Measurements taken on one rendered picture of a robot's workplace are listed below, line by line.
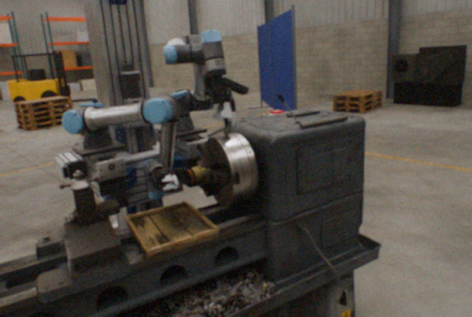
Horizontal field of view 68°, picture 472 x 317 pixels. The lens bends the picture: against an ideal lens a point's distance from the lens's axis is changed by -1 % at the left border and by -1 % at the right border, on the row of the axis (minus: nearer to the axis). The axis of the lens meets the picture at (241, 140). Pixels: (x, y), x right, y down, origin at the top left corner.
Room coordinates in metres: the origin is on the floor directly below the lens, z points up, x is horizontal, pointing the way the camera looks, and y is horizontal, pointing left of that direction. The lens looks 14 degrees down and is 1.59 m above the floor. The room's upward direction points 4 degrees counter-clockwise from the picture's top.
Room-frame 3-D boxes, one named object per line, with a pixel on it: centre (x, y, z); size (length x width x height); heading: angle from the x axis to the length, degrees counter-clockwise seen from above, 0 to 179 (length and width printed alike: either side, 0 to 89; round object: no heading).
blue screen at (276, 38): (8.40, -0.85, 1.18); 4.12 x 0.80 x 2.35; 5
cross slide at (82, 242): (1.26, 0.62, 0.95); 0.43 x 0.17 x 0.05; 29
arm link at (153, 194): (1.66, 0.43, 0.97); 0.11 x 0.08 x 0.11; 171
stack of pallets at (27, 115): (9.70, 5.34, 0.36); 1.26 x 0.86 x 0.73; 145
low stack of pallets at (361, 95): (9.20, -3.13, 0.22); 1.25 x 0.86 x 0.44; 136
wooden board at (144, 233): (1.40, 0.33, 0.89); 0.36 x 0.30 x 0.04; 29
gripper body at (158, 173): (1.50, 0.37, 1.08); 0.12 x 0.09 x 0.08; 29
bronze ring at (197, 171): (1.47, 0.20, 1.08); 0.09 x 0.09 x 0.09; 29
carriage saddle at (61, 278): (1.23, 0.65, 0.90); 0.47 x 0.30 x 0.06; 29
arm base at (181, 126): (2.11, 0.35, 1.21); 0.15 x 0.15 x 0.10
